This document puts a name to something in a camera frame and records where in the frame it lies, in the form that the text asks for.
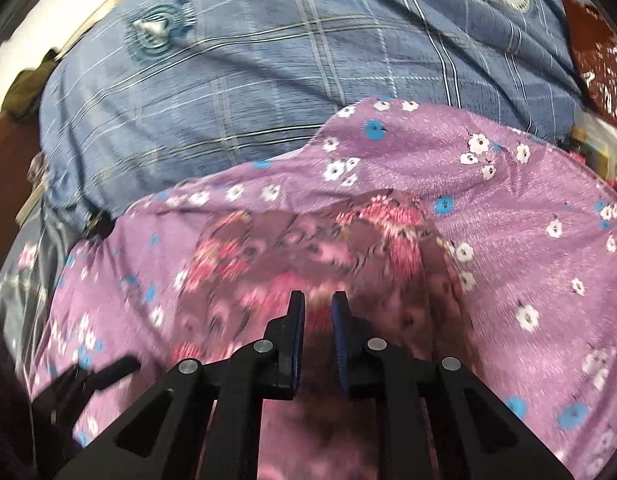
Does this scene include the dark pink floral garment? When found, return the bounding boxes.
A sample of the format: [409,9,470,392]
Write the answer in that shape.
[171,189,481,480]

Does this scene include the grey floral bedsheet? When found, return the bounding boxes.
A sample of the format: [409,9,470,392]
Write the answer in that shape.
[0,200,99,361]

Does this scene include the maroon printed cloth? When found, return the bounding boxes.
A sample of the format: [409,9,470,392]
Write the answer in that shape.
[562,0,617,133]

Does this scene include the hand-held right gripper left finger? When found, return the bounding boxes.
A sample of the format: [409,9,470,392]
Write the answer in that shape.
[53,290,307,480]

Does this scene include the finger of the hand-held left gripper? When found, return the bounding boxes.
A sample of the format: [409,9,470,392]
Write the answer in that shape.
[46,363,89,411]
[81,355,142,394]

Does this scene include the blue plaid quilt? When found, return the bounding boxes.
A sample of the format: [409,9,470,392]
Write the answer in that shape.
[38,0,586,233]

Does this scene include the pile of colourful clutter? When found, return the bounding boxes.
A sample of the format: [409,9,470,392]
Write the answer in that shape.
[568,107,617,196]

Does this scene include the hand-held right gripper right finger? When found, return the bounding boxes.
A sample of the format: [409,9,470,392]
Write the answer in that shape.
[331,290,574,480]

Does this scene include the brown wooden furniture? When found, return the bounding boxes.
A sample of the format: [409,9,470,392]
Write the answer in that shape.
[0,110,45,291]

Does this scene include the olive green cloth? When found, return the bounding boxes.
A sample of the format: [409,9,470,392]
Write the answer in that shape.
[2,49,64,122]

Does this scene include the beige mattress edge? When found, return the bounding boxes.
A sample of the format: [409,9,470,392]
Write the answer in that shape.
[53,0,159,61]

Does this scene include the purple floral blanket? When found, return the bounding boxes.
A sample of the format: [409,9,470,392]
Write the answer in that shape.
[31,96,617,480]

